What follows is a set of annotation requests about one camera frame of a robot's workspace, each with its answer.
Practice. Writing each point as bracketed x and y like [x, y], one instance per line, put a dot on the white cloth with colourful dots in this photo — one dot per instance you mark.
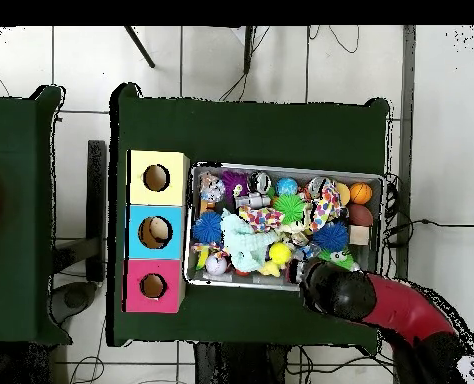
[261, 218]

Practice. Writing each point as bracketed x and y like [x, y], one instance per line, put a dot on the clear plastic packet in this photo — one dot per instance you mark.
[212, 188]

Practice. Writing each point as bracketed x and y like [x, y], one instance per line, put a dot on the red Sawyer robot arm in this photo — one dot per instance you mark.
[405, 308]

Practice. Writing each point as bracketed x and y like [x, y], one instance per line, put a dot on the wooden box with three holes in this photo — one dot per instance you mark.
[135, 304]

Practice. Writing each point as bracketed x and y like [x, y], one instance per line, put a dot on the silver plastic toy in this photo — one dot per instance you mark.
[255, 200]

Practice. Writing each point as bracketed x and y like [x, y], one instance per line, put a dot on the mint green cloth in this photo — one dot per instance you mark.
[241, 240]

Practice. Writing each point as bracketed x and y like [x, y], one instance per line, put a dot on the purple spiky toy with eyes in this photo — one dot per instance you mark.
[233, 182]

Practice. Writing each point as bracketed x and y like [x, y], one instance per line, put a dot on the blue spiky rubber ball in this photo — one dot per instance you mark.
[208, 226]

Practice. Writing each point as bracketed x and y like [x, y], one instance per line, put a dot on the green spiky rubber ball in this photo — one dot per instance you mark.
[289, 208]

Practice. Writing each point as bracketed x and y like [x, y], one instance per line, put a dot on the white baseball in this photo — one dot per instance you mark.
[216, 264]

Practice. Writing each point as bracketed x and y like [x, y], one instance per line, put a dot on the dark green table cloth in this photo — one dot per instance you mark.
[17, 280]
[253, 132]

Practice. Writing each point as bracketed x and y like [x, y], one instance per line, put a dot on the brown mini football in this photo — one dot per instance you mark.
[360, 215]

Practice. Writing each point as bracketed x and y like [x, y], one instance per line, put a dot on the orange mini basketball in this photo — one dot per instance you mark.
[361, 193]

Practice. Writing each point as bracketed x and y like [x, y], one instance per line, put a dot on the black upright panel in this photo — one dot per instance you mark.
[97, 200]

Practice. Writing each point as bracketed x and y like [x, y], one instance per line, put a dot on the black tripod leg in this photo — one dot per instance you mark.
[248, 48]
[140, 47]

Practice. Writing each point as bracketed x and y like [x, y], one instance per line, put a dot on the grey round stand base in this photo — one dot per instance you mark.
[75, 298]

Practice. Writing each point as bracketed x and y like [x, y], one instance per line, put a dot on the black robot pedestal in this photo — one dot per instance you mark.
[229, 364]

